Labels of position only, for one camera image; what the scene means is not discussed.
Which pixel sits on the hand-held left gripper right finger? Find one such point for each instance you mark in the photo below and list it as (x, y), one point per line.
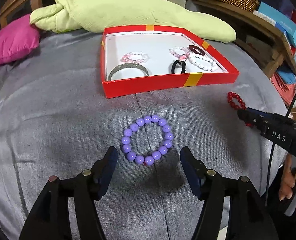
(189, 170)

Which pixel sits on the magenta pillow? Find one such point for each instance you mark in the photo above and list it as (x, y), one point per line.
(10, 42)

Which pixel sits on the grey blanket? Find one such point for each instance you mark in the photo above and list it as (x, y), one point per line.
(63, 120)

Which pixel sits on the stack of coral and blue fabric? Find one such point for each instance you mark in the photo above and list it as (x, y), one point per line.
(285, 82)

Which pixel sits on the red shallow box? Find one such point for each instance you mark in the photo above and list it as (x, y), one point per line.
(143, 85)

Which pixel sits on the silver metal bangle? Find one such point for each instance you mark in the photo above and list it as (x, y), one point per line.
(114, 73)

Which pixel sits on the blue cardboard box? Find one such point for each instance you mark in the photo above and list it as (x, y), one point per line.
(282, 22)

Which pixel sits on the person's right hand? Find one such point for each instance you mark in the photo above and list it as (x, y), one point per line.
(286, 180)

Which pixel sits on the wooden bench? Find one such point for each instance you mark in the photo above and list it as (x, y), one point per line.
(257, 32)

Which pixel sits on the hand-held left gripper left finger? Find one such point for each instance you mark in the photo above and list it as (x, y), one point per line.
(108, 170)

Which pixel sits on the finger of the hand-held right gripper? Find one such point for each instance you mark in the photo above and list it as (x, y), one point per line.
(250, 117)

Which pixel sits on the light green blanket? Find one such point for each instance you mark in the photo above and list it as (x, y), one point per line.
(128, 12)

